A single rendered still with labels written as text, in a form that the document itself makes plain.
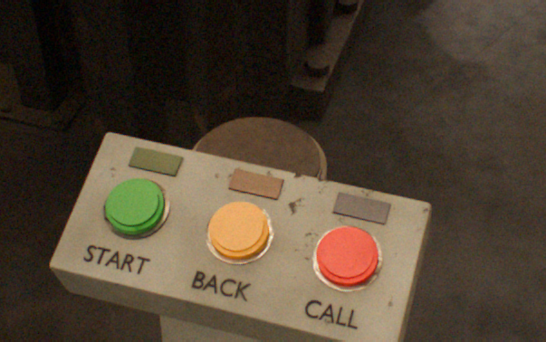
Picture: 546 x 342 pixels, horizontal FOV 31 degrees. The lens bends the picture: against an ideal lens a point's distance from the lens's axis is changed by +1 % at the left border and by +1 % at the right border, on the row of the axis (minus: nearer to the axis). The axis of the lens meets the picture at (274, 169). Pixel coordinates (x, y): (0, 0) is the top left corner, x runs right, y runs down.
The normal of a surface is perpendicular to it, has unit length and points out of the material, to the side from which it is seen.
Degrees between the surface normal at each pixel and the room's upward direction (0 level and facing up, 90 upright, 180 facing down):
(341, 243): 20
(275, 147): 0
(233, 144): 0
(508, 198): 0
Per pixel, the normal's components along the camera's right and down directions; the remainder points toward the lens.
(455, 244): 0.01, -0.73
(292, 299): -0.09, -0.47
